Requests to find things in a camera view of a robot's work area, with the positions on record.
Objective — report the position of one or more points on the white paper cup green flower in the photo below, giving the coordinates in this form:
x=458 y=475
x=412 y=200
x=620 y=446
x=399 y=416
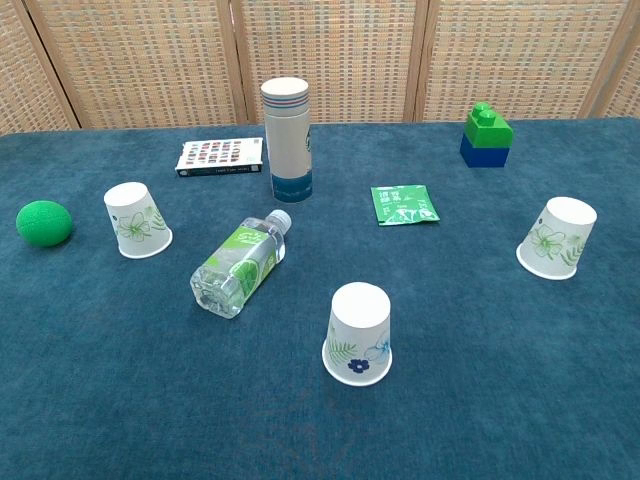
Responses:
x=131 y=220
x=560 y=235

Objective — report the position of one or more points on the clear water bottle green label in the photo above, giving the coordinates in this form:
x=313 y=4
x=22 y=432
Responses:
x=240 y=262

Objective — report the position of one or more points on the green tea sachet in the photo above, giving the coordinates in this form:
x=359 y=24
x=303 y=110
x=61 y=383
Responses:
x=404 y=205

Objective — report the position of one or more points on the white paper cup blue flower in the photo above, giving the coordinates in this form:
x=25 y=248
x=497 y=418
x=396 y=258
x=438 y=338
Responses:
x=357 y=330

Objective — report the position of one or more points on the white tumbler with blue base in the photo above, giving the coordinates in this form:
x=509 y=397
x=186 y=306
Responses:
x=287 y=140

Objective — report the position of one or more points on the white book with picture grid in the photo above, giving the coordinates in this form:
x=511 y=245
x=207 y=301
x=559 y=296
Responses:
x=220 y=152

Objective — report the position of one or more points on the blue velvet tablecloth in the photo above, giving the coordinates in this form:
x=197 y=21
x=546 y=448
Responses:
x=450 y=350

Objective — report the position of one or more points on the blue toy brick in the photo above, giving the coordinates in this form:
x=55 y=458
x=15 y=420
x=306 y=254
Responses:
x=482 y=156

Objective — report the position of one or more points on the woven folding screen panel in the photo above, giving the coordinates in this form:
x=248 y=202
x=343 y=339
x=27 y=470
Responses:
x=515 y=50
x=625 y=75
x=25 y=80
x=145 y=60
x=340 y=45

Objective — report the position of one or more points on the green toy brick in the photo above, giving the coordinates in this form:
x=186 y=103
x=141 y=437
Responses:
x=489 y=130

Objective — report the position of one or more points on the green foam ball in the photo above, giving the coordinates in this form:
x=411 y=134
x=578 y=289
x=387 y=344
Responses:
x=44 y=224

